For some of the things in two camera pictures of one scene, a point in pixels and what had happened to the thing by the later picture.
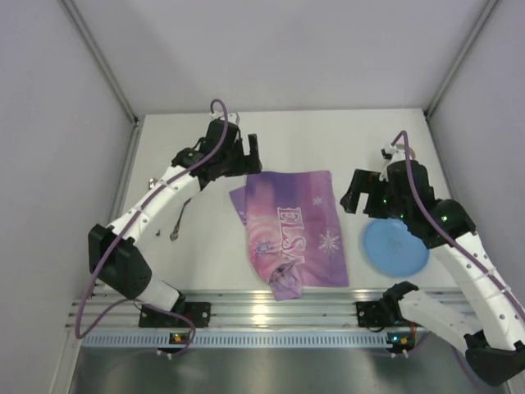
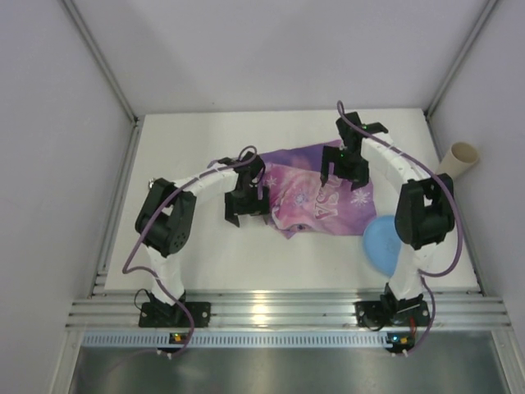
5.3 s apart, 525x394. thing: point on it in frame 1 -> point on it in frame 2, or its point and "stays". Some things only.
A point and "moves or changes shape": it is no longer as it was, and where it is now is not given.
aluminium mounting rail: x=330 y=309 stays
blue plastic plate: x=393 y=249 stays
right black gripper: x=370 y=193 -> x=345 y=167
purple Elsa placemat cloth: x=294 y=230 moves or changes shape
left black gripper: x=239 y=155 -> x=244 y=203
